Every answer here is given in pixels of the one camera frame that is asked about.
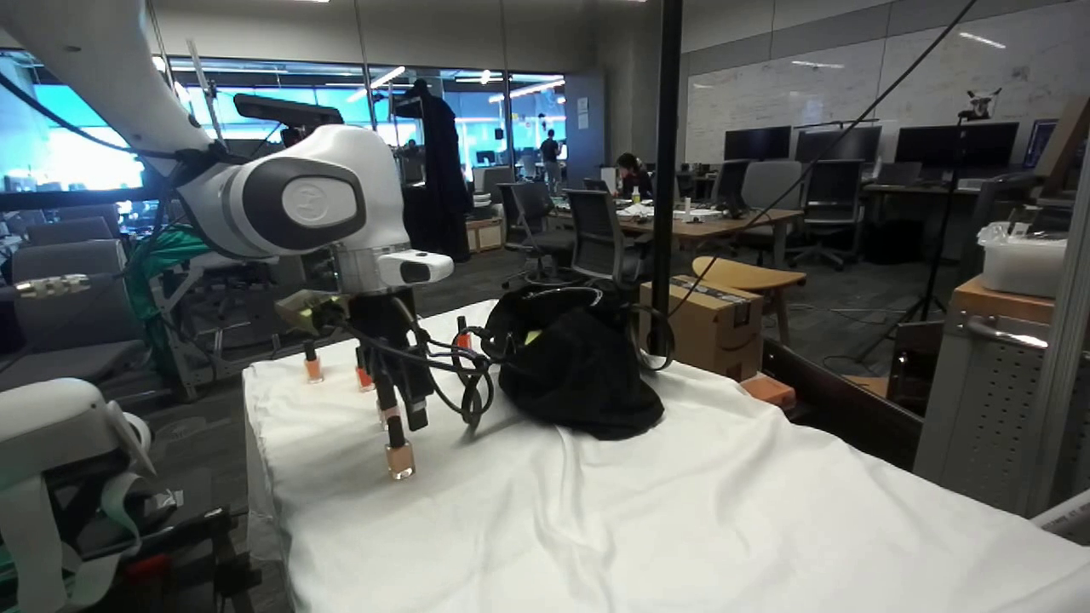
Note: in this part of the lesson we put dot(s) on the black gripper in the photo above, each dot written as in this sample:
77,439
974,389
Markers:
386,328

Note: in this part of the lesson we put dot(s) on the peach nail polish bottle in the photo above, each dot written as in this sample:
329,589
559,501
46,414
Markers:
398,461

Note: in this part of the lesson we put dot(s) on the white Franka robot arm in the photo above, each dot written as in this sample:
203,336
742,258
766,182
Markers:
378,217

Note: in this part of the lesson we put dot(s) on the small cardboard box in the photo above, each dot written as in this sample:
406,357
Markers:
486,232

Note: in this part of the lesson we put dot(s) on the grey lab equipment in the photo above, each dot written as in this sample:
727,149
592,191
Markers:
227,326

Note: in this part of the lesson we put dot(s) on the black office chair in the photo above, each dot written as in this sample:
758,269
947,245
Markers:
596,232
834,191
529,223

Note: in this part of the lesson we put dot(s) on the black hanging jacket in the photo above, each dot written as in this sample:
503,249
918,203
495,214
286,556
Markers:
436,172

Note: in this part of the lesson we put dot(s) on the standing person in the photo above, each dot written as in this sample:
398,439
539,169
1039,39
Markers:
551,149

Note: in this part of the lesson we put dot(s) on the seated person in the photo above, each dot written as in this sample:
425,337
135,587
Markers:
631,174

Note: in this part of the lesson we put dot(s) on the long wooden desk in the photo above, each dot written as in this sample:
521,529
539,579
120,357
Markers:
702,227

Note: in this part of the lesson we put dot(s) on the black vertical pole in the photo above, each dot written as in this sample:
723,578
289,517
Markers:
664,172

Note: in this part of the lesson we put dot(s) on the grey padded chair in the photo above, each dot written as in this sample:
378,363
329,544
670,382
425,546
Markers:
63,284

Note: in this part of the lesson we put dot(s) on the white tablecloth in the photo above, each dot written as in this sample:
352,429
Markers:
737,534

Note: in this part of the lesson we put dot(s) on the round wooden table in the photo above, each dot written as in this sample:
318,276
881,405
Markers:
742,276

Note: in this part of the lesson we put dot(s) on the small brown block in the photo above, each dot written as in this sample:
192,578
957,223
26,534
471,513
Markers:
769,389

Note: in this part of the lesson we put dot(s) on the grey office chair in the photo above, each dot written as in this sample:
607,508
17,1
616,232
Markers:
769,187

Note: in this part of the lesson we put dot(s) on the dark low bench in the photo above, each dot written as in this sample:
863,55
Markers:
847,414

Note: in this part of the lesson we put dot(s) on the grey cabinet wooden top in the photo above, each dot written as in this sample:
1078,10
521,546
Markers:
990,411

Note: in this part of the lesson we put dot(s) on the wide black computer monitor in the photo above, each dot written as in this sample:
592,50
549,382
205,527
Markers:
957,143

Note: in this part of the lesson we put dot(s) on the white plastic bin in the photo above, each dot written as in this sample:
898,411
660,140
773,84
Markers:
1023,263

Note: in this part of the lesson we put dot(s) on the grey metal strut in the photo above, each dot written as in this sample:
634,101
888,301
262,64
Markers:
1060,342

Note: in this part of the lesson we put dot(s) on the tan wooden board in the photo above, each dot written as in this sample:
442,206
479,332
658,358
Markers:
1066,139

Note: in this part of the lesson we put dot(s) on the tan wrist camera mount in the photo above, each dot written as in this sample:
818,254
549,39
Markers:
304,310

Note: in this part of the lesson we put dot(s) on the black stereo camera bar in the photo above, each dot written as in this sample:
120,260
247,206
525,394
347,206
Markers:
282,109

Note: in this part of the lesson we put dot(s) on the black camera tripod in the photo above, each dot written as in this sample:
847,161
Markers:
974,109

